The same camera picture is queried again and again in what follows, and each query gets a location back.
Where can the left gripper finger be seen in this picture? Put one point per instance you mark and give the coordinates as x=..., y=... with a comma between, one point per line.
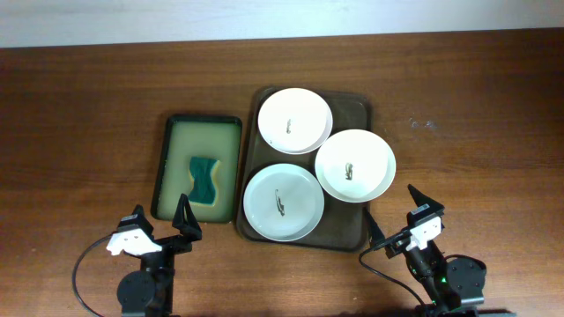
x=184, y=220
x=135, y=226

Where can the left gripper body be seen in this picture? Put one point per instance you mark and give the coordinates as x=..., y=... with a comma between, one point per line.
x=167, y=243

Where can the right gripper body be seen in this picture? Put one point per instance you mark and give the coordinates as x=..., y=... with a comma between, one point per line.
x=397, y=246

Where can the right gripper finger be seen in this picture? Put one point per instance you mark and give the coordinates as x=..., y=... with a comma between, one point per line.
x=427, y=208
x=375, y=234

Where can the green and yellow sponge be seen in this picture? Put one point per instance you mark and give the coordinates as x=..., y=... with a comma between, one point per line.
x=202, y=172

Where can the white plate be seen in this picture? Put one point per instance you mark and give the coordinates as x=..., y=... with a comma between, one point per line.
x=283, y=202
x=355, y=166
x=295, y=121

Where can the white plate top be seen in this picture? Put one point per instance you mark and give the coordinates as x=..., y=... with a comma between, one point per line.
x=295, y=121

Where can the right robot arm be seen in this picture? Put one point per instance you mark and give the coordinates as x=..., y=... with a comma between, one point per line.
x=454, y=283

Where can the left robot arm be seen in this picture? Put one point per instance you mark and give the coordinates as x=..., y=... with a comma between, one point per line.
x=149, y=291

